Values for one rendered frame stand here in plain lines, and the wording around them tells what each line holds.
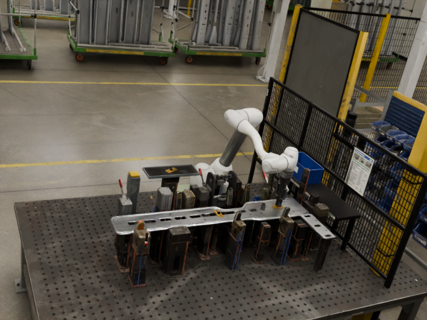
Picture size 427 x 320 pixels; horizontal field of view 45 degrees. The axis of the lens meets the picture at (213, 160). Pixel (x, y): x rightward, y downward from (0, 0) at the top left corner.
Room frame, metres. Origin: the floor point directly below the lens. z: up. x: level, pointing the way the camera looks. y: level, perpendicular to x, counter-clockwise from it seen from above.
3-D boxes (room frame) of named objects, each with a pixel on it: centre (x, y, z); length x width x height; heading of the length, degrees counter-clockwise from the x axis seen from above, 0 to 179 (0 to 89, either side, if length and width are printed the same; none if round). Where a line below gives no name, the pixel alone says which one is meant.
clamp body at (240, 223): (2.80, -0.23, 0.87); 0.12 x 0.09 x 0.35; 29
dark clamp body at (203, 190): (3.08, 0.03, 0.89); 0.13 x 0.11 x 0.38; 29
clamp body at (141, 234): (2.48, 0.33, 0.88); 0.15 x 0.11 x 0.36; 29
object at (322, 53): (5.59, -0.95, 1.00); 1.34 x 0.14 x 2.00; 29
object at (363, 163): (3.33, -1.03, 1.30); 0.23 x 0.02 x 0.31; 29
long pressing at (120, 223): (2.91, -0.08, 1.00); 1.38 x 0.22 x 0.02; 119
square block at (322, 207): (3.17, -0.80, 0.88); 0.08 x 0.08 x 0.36; 29
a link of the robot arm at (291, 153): (3.14, -0.49, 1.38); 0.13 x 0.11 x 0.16; 136
